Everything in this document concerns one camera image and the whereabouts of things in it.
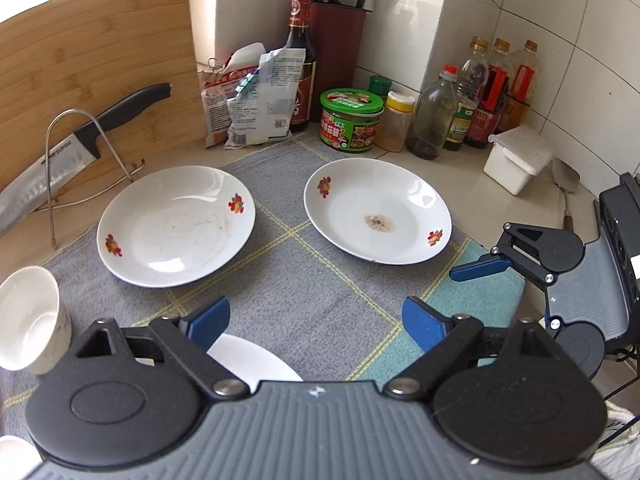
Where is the orange-labelled oil bottle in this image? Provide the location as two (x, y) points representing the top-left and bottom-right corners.
(500, 39), (542, 133)

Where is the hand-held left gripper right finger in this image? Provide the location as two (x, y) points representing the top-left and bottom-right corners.
(382, 296), (556, 403)

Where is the metal spatula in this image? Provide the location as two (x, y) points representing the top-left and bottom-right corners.
(551, 157), (582, 233)

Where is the bamboo cutting board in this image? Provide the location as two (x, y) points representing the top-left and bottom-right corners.
(0, 0), (208, 191)

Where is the plain white bowl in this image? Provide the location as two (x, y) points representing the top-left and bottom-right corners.
(0, 266), (73, 376)

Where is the white lidded container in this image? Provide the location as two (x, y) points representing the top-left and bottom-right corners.
(482, 125), (555, 196)

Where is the yellow-lidded spice jar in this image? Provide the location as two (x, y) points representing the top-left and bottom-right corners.
(374, 91), (416, 153)

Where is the gold-capped dark vinegar bottle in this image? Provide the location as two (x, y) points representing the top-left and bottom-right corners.
(442, 36), (490, 152)

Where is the black-handled santoku knife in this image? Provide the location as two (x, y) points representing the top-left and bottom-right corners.
(0, 83), (172, 236)

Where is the metal wire rack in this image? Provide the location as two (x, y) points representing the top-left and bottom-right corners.
(44, 109), (147, 250)

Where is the dark soy sauce bottle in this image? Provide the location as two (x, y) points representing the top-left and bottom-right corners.
(282, 0), (318, 133)

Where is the white quilted cloth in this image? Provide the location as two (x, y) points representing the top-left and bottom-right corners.
(605, 400), (640, 456)

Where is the green-lidded sauce jar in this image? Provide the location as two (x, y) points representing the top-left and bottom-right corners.
(319, 88), (385, 153)

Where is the red-labelled sauce bottle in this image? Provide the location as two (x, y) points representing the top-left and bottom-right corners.
(465, 37), (513, 150)

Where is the red and white packet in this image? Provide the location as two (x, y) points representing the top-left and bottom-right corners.
(200, 42), (266, 148)

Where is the white plate with flower print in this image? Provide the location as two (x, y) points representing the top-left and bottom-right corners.
(96, 166), (257, 289)
(304, 158), (453, 265)

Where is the dark red knife block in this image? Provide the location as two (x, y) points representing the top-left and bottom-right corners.
(310, 2), (368, 123)

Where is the blue and white packet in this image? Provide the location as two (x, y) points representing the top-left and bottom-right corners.
(226, 47), (307, 151)

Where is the plain white plate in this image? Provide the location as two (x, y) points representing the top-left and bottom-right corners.
(207, 333), (304, 383)

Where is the grey plaid cloth mat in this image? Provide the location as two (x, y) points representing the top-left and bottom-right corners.
(0, 132), (527, 411)

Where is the red-capped clear bottle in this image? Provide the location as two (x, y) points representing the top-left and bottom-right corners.
(406, 64), (460, 161)

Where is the large white bowl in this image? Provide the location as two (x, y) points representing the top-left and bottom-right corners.
(0, 435), (41, 480)

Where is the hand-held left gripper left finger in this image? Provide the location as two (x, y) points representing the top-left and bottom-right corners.
(75, 296), (249, 401)

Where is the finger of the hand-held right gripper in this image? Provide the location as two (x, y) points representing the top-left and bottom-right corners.
(450, 222), (558, 287)
(544, 305), (565, 335)

